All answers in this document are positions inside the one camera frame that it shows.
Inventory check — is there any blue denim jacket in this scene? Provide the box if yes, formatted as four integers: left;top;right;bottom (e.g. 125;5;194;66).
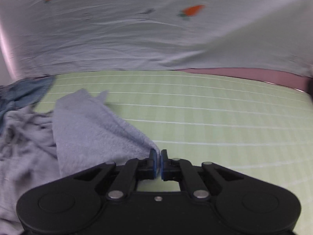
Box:
1;76;55;132

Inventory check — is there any grey zip hoodie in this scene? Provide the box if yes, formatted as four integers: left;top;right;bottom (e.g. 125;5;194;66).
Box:
1;89;157;234

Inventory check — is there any grey printed backdrop cloth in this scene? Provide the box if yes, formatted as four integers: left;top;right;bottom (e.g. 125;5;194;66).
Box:
1;0;312;78

